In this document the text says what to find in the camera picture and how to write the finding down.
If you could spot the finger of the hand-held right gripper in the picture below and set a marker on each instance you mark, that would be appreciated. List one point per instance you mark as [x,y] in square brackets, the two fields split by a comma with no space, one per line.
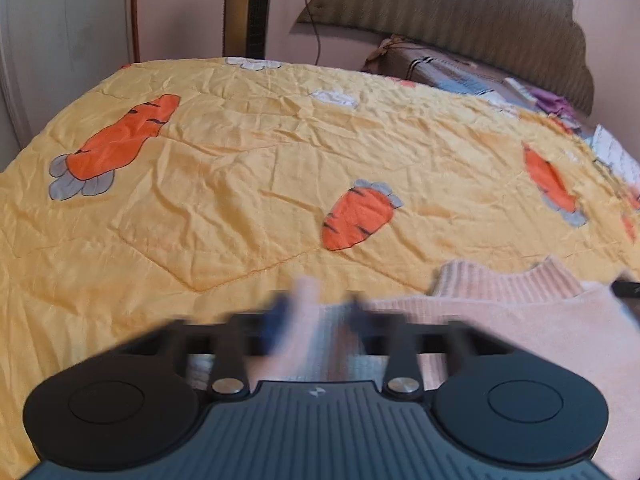
[627,288]

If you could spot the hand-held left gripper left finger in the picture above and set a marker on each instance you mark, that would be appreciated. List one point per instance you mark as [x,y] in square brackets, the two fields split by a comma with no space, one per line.
[280,325]

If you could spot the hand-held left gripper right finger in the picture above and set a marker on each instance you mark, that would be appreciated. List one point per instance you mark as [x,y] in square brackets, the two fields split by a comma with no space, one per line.
[357,321]

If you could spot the white patterned pillow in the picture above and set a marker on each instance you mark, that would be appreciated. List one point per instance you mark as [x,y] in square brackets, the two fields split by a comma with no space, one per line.
[617,152]

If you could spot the yellow carrot print quilt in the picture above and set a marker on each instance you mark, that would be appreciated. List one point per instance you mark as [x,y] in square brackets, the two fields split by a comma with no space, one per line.
[225,185]

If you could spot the purple cloth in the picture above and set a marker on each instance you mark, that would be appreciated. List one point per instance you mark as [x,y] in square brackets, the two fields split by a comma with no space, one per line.
[552,101]

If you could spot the plaid pillow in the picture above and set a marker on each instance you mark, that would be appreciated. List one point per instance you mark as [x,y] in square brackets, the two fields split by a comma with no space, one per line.
[450,72]

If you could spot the olive padded headboard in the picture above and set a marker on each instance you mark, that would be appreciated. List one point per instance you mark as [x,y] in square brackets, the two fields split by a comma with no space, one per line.
[475,15]

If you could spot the gold tower fan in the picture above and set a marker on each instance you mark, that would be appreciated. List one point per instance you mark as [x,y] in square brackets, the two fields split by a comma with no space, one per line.
[250,5]

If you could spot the white wardrobe door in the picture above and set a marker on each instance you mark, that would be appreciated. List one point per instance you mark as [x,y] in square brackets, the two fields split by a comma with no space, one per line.
[55,40]

